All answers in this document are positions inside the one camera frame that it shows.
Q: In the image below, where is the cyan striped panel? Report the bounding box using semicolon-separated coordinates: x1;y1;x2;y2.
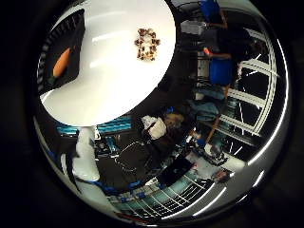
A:
56;115;134;137

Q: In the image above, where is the blue chair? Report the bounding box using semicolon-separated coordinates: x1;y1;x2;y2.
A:
199;0;222;24
208;57;236;86

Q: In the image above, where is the black monitor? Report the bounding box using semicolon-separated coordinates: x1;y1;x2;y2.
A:
157;156;195;187

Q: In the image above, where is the person with white mask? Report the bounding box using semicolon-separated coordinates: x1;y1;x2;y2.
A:
113;114;191;188

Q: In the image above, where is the blue denim jacket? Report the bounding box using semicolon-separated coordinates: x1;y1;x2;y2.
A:
189;98;222;123

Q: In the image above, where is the person with brown hair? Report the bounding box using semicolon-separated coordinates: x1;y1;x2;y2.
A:
162;112;188;131

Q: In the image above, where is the brown spotted giraffe plush toy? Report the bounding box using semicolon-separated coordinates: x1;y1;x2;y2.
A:
134;28;162;62

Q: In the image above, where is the orange carrot plush toy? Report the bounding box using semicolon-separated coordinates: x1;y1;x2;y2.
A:
51;47;72;79

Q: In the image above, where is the black slatted container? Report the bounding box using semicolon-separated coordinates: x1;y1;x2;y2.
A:
37;9;86;95

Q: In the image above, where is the person in black shirt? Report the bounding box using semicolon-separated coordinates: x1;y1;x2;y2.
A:
202;27;255;61

